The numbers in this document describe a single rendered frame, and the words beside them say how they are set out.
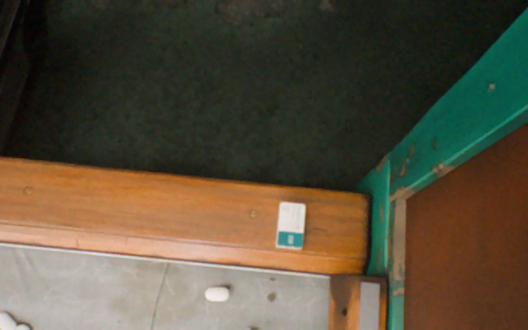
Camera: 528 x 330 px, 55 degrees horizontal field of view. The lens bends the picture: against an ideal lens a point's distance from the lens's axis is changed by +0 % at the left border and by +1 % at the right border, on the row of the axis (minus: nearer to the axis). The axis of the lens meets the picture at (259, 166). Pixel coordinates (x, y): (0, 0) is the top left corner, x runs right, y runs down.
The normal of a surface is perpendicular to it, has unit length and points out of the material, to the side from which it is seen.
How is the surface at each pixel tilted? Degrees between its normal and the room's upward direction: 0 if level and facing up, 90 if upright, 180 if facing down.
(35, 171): 0
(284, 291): 0
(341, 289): 66
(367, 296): 0
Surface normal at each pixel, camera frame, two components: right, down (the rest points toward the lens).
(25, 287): 0.03, -0.25
